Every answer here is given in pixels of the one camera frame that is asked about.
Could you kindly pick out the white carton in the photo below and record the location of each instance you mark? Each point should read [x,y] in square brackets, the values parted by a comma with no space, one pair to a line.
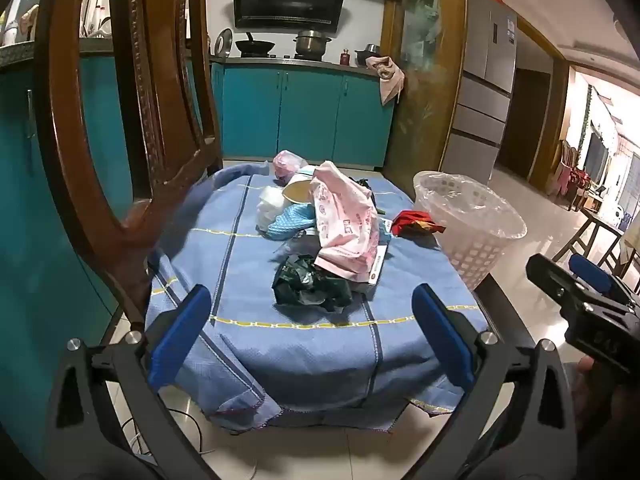
[378,265]

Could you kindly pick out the carved wooden chair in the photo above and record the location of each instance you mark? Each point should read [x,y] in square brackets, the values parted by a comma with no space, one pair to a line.
[150,60]

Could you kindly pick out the person's right hand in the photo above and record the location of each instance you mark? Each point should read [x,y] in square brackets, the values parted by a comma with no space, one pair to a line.
[584,385]

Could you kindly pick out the glass pot lid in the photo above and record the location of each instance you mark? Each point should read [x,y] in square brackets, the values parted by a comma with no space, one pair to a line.
[223,42]

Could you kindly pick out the black wok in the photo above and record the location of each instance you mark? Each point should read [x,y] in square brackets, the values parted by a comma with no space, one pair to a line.
[255,46]

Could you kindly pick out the pink printed plastic bag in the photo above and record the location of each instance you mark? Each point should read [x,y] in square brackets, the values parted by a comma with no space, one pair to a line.
[345,225]

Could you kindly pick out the blue striped tablecloth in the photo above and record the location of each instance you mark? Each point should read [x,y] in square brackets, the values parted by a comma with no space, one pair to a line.
[300,360]

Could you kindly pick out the red wrapper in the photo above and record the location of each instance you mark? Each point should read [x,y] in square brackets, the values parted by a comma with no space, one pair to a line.
[412,221]

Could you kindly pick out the teal kitchen base cabinets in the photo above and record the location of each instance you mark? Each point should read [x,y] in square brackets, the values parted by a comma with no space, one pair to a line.
[305,115]
[30,260]

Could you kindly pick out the television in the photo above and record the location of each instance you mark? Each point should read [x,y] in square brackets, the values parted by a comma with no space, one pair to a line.
[597,152]

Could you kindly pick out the white perforated plastic wastebasket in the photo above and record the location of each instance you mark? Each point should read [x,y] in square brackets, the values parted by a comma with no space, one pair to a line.
[480,252]

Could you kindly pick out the dark wooden door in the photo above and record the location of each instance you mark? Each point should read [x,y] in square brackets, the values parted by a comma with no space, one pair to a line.
[520,125]

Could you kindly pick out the steel cooking pot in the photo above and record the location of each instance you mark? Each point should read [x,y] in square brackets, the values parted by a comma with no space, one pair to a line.
[311,45]

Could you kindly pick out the silver refrigerator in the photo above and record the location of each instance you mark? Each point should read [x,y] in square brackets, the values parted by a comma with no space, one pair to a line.
[480,110]

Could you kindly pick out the dark wooden stool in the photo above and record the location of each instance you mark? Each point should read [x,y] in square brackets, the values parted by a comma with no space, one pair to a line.
[595,220]

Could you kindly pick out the small red bottle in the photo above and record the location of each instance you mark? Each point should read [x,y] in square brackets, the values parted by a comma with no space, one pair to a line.
[345,57]

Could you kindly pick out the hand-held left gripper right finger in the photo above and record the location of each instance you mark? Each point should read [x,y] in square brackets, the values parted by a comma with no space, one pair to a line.
[445,337]

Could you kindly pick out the beige paper cup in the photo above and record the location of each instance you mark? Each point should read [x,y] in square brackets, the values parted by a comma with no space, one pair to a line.
[297,191]

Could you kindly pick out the light blue packet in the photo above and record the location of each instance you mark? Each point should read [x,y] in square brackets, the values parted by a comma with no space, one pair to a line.
[287,223]

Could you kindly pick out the small pink plastic bag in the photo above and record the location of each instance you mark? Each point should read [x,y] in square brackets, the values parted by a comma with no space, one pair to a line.
[287,162]

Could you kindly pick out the white plastic bag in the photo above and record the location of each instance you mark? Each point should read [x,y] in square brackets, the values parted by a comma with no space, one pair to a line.
[270,205]

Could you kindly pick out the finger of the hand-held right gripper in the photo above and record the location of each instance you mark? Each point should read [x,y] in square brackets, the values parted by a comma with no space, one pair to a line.
[552,277]
[590,270]

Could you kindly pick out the dark lidded pot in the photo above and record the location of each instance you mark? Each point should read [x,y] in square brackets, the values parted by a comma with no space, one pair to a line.
[369,55]

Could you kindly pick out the dark green wrapper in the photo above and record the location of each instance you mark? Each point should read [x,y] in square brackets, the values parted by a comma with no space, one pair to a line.
[305,285]

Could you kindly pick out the pink hanging towel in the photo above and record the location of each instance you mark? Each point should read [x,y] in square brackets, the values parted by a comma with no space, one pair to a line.
[390,82]

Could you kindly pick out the pink plastic chair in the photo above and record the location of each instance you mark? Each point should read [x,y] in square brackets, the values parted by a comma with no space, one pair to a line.
[565,170]

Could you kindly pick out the wooden glass partition pillar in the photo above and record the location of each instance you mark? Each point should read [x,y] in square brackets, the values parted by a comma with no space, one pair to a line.
[425,85]

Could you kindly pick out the person's right forearm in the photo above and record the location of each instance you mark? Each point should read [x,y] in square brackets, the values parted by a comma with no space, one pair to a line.
[612,440]

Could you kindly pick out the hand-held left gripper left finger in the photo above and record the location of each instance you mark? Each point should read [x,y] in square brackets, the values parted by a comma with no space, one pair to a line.
[179,337]

